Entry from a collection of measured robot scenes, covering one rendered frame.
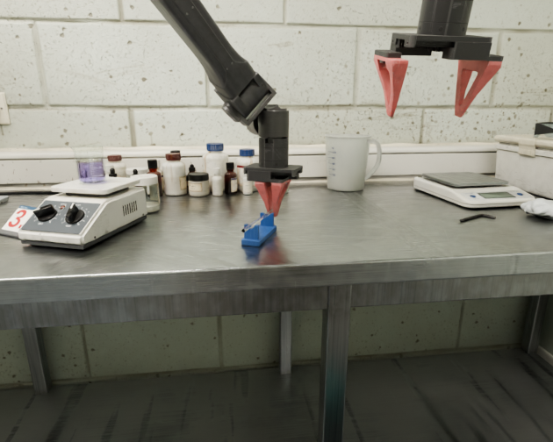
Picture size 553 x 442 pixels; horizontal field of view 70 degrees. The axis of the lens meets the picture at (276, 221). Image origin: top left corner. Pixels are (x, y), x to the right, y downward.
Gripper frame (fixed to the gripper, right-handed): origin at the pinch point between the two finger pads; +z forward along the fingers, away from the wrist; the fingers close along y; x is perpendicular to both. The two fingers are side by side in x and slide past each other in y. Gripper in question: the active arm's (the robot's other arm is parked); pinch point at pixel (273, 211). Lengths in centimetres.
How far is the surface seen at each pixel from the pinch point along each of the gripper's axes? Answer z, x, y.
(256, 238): 1.7, 12.0, -1.0
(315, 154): -6.3, -46.9, 2.2
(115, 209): -1.9, 14.7, 25.5
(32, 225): -0.3, 23.7, 35.2
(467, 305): 51, -77, -51
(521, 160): -7, -53, -54
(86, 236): 0.7, 22.9, 24.8
